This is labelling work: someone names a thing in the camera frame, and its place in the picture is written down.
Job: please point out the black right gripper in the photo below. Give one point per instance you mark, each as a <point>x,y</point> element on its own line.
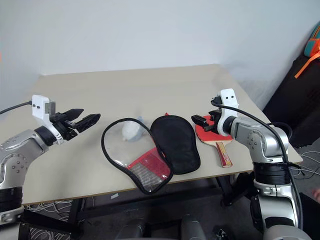
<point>212,122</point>

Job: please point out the small grey tape piece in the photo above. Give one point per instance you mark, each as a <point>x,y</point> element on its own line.
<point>114,196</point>

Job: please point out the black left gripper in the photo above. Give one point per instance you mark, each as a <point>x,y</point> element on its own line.
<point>65,128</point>

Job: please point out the black metal table frame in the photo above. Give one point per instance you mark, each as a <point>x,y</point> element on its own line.
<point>155,197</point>

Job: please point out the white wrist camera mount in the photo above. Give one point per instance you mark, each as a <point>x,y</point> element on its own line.
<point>40,105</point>
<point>228,96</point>

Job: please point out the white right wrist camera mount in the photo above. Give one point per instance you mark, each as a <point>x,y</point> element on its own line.
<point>228,96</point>

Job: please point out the black and clear paddle case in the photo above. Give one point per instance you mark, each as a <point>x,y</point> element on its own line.
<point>175,145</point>

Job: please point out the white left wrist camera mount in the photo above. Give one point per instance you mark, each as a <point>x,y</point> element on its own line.
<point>40,105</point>

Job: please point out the teal and orange bag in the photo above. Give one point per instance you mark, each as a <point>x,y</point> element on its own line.
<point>312,42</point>

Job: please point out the red table tennis paddle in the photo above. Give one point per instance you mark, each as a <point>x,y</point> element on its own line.
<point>212,136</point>

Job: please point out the white ball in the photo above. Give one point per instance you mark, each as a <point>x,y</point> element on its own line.
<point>130,131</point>

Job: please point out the dark rounded shape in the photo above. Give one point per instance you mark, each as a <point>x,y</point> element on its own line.
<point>192,227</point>
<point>140,228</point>

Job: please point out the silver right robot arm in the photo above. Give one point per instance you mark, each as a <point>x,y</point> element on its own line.
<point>262,142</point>

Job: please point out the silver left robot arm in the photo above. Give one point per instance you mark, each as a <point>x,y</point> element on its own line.
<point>15,150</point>

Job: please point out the black fabric furniture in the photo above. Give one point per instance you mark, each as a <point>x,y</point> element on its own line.
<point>295,100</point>

